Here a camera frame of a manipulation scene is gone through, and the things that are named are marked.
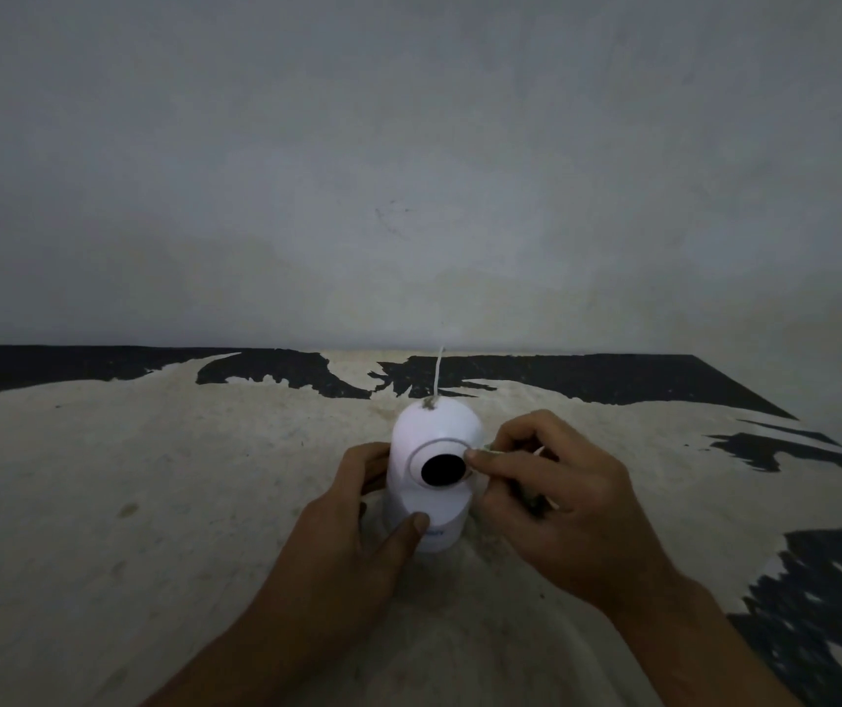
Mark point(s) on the white cotton swab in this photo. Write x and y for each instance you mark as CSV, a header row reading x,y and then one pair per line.
x,y
538,452

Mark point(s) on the person's left hand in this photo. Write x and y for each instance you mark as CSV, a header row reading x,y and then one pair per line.
x,y
332,552

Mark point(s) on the person's right forearm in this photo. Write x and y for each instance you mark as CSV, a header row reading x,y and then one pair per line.
x,y
693,647

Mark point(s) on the person's right hand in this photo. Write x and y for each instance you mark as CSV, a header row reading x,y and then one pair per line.
x,y
590,515

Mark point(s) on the person's right middle finger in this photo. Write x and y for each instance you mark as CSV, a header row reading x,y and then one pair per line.
x,y
527,423

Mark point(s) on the person's left forearm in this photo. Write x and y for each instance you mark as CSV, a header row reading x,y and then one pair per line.
x,y
273,655

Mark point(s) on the person's left thumb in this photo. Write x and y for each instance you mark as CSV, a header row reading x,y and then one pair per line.
x,y
407,538

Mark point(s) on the person's right thumb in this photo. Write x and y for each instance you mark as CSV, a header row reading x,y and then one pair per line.
x,y
500,508

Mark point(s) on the white security camera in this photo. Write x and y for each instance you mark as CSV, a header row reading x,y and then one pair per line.
x,y
437,428

